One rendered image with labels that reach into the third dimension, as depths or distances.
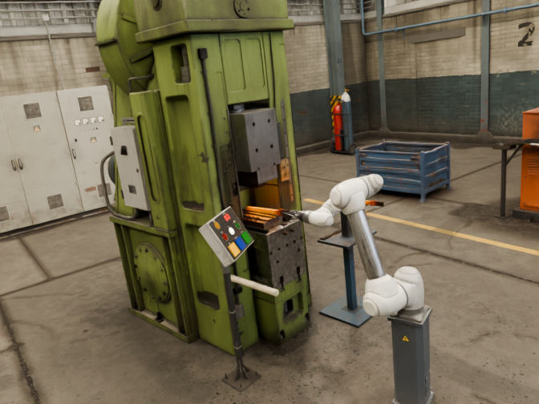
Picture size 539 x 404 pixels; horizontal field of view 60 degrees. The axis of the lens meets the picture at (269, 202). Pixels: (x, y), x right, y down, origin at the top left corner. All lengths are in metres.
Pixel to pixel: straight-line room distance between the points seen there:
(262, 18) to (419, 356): 2.42
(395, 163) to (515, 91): 4.20
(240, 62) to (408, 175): 4.14
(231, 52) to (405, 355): 2.21
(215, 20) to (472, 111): 8.54
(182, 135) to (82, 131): 5.00
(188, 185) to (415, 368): 1.92
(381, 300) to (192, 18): 1.99
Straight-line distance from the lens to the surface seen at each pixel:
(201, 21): 3.09
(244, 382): 3.39
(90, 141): 8.30
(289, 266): 3.53
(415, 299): 2.73
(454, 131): 11.41
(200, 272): 3.67
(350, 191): 2.51
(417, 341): 2.84
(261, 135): 3.24
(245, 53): 3.37
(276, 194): 3.66
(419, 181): 6.88
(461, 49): 11.15
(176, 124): 3.41
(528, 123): 6.06
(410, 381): 3.01
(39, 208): 8.23
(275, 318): 3.59
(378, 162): 7.20
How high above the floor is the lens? 2.02
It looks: 16 degrees down
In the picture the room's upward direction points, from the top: 7 degrees counter-clockwise
